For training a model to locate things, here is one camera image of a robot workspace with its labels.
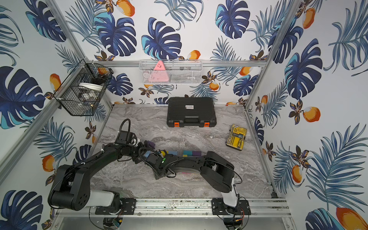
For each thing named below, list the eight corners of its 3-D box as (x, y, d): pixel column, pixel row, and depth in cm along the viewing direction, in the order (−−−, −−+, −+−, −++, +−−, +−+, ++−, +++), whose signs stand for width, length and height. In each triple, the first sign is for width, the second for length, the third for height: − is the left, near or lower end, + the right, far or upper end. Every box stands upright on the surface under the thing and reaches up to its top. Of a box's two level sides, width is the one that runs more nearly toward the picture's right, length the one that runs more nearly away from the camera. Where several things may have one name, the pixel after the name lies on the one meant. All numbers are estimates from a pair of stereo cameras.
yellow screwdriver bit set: (224, 145, 100) (225, 142, 97) (230, 126, 110) (231, 123, 107) (241, 151, 97) (242, 149, 94) (245, 132, 107) (247, 129, 104)
